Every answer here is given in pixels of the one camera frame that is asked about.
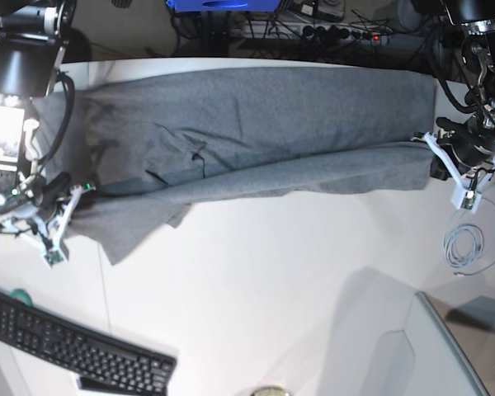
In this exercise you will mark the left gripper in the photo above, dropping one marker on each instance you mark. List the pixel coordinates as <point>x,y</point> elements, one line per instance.
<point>464,144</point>

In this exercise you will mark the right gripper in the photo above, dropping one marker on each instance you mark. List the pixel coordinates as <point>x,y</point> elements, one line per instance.
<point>34,197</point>

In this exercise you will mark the grey t-shirt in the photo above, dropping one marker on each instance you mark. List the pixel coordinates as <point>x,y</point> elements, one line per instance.
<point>154,147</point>

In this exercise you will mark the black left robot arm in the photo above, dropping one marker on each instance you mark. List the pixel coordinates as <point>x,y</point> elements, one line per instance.
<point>472,24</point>

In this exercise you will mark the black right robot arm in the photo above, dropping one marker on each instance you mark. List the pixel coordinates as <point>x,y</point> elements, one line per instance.
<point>34,36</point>

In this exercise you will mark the green tape roll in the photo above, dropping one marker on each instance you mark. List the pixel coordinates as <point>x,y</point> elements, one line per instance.
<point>21,296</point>

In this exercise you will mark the black keyboard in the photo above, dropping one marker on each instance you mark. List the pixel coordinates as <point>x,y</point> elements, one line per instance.
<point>113,364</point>

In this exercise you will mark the black power strip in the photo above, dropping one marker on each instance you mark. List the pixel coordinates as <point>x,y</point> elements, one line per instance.
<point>276,30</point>

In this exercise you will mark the grey monitor edge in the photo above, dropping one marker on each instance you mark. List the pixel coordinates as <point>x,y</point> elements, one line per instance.
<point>470,328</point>

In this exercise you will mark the blue box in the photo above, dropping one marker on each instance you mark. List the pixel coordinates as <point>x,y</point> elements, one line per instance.
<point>223,5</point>

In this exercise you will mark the round brass object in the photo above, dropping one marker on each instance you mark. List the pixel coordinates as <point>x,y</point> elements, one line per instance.
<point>270,390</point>

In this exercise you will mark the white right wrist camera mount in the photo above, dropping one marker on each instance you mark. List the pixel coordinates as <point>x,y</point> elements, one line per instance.
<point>42,220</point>

